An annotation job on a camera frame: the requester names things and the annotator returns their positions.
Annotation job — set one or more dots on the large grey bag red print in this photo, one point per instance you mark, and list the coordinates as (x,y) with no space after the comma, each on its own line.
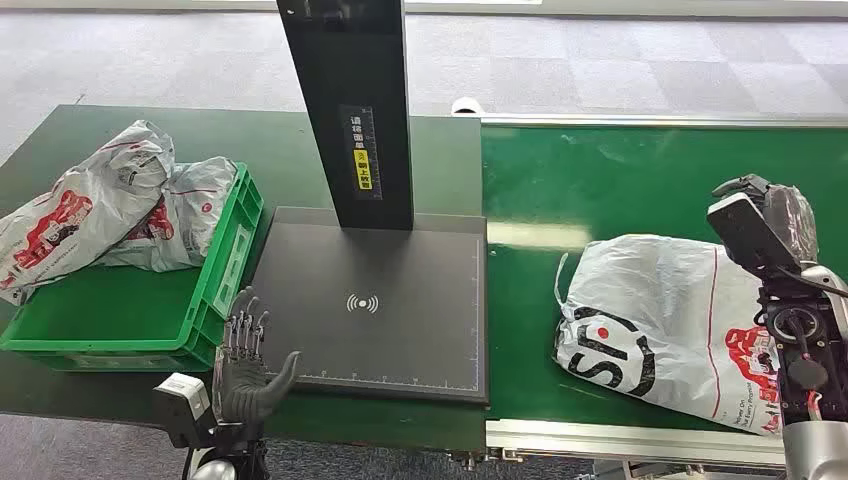
(73,205)

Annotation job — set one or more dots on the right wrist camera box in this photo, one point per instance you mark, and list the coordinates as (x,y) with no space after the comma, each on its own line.
(745,232)

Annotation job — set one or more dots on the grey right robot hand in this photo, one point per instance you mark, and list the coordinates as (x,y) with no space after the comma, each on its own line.
(788,218)

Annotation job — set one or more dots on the aluminium conveyor frame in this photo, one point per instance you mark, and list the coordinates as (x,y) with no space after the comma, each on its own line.
(596,440)

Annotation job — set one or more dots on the green conveyor belt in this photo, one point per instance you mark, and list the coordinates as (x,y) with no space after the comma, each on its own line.
(629,185)

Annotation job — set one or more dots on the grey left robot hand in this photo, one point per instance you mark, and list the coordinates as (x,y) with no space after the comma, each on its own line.
(242,391)

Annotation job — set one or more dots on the grey courier bag black logo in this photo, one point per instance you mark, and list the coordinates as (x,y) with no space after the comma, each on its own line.
(662,298)

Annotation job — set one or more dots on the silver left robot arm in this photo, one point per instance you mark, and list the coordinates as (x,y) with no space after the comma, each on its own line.
(215,470)

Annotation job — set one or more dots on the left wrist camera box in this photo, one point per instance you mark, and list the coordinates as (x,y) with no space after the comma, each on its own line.
(182,404)

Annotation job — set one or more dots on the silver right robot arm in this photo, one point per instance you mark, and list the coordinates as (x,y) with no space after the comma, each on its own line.
(808,344)

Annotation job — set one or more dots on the black scanner platform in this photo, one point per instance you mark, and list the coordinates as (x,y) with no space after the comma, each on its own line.
(397,331)

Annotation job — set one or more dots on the black yellow column label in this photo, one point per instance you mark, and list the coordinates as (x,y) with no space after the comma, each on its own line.
(361,152)

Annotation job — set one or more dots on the white conveyor roller end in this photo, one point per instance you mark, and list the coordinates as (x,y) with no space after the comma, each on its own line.
(467,106)

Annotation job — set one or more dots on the small grey bag red print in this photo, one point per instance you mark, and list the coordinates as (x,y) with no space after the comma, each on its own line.
(192,212)

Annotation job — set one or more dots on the green plastic crate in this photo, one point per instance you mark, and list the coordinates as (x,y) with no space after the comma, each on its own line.
(99,311)

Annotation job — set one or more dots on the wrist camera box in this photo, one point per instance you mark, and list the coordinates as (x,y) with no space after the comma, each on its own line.
(182,404)
(745,232)

